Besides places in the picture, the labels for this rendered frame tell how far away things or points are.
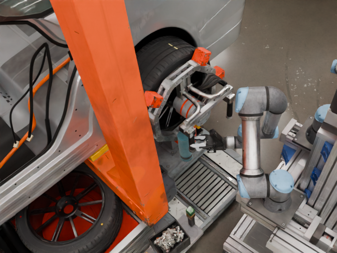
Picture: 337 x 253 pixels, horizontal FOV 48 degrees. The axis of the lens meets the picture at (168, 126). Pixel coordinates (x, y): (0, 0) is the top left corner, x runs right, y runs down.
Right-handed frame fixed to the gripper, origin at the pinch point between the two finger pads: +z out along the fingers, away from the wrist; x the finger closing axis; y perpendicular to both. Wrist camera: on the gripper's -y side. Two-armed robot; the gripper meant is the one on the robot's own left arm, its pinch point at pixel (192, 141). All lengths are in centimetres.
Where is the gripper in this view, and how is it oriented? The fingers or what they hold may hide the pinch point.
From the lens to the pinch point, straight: 223.1
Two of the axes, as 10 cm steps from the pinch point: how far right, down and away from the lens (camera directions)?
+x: 0.2, -8.0, 6.0
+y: 0.9, 6.0, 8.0
